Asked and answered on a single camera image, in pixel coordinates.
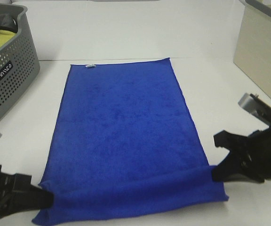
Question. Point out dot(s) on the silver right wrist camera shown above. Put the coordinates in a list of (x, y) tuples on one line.
[(251, 104)]

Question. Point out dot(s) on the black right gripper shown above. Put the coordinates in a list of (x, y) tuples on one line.
[(256, 167)]

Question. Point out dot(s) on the black cloth in basket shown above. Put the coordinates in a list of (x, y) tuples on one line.
[(8, 23)]

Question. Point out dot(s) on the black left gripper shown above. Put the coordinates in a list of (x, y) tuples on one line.
[(17, 194)]

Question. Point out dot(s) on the grey perforated laundry basket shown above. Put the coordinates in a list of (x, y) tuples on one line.
[(19, 64)]

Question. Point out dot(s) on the blue towel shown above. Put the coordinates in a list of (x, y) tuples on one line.
[(124, 145)]

